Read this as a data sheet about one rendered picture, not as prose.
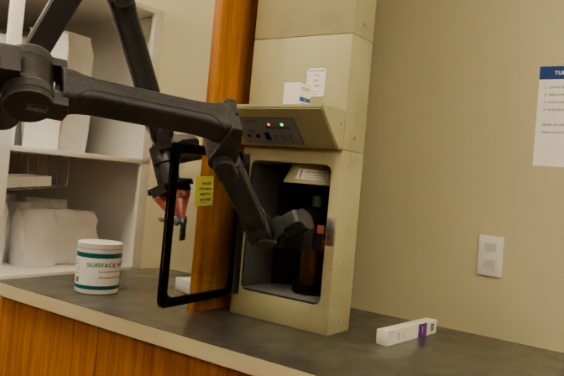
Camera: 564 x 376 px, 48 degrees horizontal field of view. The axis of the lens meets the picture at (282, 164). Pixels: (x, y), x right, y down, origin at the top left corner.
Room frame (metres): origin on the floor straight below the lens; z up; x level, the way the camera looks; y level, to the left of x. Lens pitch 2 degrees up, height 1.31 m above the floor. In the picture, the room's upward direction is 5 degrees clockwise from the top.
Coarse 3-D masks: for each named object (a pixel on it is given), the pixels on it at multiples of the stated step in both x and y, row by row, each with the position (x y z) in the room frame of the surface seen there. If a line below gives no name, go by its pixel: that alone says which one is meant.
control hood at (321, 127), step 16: (240, 112) 1.67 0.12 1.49; (256, 112) 1.64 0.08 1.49; (272, 112) 1.61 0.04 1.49; (288, 112) 1.58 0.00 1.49; (304, 112) 1.56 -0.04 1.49; (320, 112) 1.53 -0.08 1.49; (336, 112) 1.57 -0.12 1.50; (304, 128) 1.60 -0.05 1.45; (320, 128) 1.57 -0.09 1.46; (336, 128) 1.57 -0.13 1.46; (256, 144) 1.74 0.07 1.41; (272, 144) 1.70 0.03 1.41; (288, 144) 1.67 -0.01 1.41; (320, 144) 1.61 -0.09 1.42; (336, 144) 1.58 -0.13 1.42
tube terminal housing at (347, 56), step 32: (256, 64) 1.78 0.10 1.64; (288, 64) 1.72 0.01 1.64; (320, 64) 1.66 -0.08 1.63; (352, 64) 1.62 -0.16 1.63; (256, 96) 1.78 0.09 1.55; (352, 96) 1.63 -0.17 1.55; (352, 128) 1.64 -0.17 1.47; (256, 160) 1.77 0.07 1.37; (288, 160) 1.70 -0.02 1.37; (320, 160) 1.65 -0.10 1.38; (352, 160) 1.65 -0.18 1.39; (352, 192) 1.66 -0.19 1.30; (352, 224) 1.68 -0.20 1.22; (352, 256) 1.69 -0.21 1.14; (288, 320) 1.68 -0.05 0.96; (320, 320) 1.62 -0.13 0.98
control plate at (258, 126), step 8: (240, 120) 1.70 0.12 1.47; (248, 120) 1.68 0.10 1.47; (256, 120) 1.66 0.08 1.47; (264, 120) 1.65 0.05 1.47; (272, 120) 1.63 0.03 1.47; (280, 120) 1.62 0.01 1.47; (288, 120) 1.60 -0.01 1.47; (248, 128) 1.70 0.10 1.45; (256, 128) 1.69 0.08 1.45; (264, 128) 1.67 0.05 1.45; (272, 128) 1.65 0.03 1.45; (280, 128) 1.64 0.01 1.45; (288, 128) 1.62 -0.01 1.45; (296, 128) 1.61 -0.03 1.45; (264, 136) 1.69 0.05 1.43; (272, 136) 1.68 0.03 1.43; (280, 136) 1.66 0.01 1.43; (288, 136) 1.64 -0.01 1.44; (296, 136) 1.63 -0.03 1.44; (304, 144) 1.64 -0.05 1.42
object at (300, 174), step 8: (296, 168) 1.72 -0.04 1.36; (304, 168) 1.71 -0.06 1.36; (312, 168) 1.70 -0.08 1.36; (320, 168) 1.70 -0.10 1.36; (328, 168) 1.71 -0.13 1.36; (288, 176) 1.74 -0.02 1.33; (296, 176) 1.71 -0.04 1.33; (304, 176) 1.70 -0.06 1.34; (312, 176) 1.69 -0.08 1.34; (320, 176) 1.69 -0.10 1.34; (328, 176) 1.70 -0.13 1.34; (312, 184) 1.68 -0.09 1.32; (320, 184) 1.68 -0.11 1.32; (328, 184) 1.69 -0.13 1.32
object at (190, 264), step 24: (192, 168) 1.58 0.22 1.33; (168, 192) 1.51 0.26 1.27; (192, 192) 1.59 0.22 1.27; (216, 192) 1.67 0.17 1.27; (192, 216) 1.59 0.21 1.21; (216, 216) 1.68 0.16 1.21; (192, 240) 1.60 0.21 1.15; (216, 240) 1.69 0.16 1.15; (192, 264) 1.61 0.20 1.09; (216, 264) 1.70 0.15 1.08; (168, 288) 1.53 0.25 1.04; (192, 288) 1.62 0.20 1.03; (216, 288) 1.71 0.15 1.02
